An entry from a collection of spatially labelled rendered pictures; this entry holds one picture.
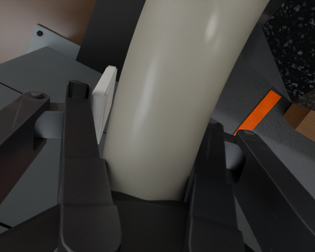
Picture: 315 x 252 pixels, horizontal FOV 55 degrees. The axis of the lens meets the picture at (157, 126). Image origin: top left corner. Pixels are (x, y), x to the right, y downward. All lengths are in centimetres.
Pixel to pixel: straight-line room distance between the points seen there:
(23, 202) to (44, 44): 73
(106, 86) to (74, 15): 91
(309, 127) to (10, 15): 102
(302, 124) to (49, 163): 77
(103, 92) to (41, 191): 35
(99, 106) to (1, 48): 104
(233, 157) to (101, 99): 7
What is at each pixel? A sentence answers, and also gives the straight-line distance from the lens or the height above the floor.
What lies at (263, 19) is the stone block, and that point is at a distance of 51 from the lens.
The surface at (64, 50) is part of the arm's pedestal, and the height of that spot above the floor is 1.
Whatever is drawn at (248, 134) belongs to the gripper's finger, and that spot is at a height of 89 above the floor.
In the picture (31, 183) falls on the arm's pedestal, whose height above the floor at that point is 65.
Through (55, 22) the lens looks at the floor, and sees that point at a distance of 110.
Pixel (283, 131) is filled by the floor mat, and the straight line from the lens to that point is 117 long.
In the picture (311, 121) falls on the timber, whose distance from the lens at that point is 105.
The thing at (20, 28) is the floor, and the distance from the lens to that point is 115.
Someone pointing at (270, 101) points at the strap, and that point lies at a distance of 111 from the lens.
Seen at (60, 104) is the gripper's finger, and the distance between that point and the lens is 16.
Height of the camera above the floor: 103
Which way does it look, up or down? 67 degrees down
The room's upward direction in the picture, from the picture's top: 173 degrees counter-clockwise
